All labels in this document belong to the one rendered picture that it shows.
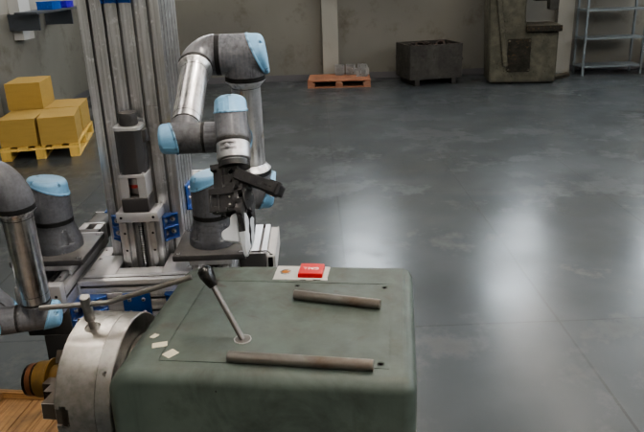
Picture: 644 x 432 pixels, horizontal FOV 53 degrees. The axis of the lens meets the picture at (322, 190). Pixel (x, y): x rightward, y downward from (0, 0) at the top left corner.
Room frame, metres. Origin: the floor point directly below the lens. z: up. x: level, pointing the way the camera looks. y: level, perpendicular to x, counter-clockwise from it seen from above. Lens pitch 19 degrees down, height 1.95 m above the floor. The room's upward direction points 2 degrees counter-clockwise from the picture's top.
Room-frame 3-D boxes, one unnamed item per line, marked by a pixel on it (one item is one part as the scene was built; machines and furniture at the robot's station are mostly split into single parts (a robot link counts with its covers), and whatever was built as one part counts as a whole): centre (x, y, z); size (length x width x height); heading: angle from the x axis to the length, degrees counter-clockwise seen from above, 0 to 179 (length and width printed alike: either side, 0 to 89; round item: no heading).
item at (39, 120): (8.03, 3.44, 0.41); 1.46 x 1.11 x 0.82; 0
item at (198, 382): (1.25, 0.11, 1.06); 0.59 x 0.48 x 0.39; 83
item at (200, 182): (1.90, 0.34, 1.33); 0.13 x 0.12 x 0.14; 92
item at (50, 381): (1.20, 0.59, 1.09); 0.12 x 0.11 x 0.05; 173
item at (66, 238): (1.90, 0.85, 1.21); 0.15 x 0.15 x 0.10
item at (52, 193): (1.90, 0.85, 1.33); 0.13 x 0.12 x 0.14; 102
